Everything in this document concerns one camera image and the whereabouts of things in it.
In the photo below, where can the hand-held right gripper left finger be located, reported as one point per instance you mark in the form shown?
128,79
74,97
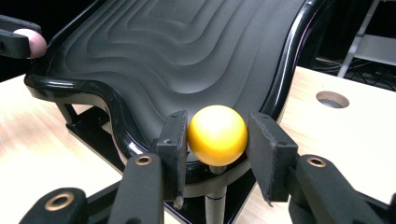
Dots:
174,146

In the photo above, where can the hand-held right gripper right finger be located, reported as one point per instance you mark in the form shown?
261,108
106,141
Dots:
271,155

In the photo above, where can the pink ball knob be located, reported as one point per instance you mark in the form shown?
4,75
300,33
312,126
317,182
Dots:
39,45

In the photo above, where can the yellow ball knob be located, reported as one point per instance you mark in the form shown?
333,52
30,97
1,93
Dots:
217,135

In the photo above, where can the black wavy tray stand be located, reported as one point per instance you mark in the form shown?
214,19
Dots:
186,46

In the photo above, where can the white metal table frame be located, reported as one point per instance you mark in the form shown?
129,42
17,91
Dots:
373,46

